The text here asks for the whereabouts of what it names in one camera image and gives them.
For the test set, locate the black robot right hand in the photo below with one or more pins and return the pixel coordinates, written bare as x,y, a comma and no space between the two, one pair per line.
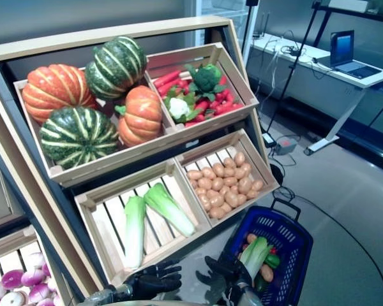
234,272

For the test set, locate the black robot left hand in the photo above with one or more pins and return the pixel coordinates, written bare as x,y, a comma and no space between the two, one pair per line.
153,280

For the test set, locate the napa cabbage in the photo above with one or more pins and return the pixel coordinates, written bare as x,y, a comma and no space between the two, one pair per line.
134,232
253,255
169,207

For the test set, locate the blue plastic shopping basket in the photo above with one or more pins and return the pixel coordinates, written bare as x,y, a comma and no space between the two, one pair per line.
284,229

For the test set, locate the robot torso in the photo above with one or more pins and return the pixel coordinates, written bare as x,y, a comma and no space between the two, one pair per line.
147,303

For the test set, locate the dark green pepper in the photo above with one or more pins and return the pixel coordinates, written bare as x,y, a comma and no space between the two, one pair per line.
260,283

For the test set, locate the orange round fruit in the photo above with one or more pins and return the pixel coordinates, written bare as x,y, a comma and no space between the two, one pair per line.
251,238

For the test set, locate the green bell pepper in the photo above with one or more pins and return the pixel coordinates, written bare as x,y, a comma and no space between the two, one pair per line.
272,260

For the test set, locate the red pepper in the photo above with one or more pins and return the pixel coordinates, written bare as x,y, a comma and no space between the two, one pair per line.
273,250

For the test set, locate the wide slatted wooden crate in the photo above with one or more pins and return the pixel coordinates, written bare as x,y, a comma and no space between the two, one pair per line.
111,223

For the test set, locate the wooden crate of potatoes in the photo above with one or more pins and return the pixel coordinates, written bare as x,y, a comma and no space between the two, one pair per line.
258,165

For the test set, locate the pale pink onion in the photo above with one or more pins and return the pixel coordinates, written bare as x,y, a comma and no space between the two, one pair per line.
35,259

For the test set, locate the wooden crate of pumpkins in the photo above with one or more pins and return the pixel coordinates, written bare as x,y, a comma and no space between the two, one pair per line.
115,161

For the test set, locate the black power brick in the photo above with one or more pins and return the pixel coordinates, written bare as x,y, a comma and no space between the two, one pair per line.
268,139

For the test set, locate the white onion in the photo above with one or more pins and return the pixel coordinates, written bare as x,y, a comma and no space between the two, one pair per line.
12,299

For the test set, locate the green striped pumpkin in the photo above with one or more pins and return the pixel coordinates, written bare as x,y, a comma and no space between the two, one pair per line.
76,137
115,67

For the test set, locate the small orange pumpkin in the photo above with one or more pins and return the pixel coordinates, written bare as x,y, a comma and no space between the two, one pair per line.
142,118

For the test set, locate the white cauliflower with leaves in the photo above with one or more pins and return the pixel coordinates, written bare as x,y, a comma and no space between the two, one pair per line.
178,108

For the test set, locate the wooden crate of carrots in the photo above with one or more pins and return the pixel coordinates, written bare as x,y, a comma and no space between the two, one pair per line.
239,83

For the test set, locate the green broccoli head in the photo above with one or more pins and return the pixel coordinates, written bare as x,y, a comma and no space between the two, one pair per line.
205,76

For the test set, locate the black stand pole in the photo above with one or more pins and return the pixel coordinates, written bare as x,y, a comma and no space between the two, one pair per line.
293,68

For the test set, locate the large orange pumpkin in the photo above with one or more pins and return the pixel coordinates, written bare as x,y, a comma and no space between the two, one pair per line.
54,89

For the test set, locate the white desk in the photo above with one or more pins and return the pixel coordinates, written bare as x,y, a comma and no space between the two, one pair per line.
306,60

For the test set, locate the black router with antennas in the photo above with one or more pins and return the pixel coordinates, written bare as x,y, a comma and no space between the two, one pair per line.
258,35

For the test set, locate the black upright stand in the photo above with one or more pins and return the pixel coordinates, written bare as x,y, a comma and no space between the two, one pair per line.
249,25

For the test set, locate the open laptop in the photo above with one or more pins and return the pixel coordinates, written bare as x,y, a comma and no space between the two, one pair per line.
341,48

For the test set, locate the white box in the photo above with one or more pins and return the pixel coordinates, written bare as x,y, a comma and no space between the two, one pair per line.
348,4

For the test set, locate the wooden display shelf frame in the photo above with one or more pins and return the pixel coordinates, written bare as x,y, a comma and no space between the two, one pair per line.
115,32

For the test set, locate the black wall shelf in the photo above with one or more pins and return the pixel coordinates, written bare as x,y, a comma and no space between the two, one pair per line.
354,14

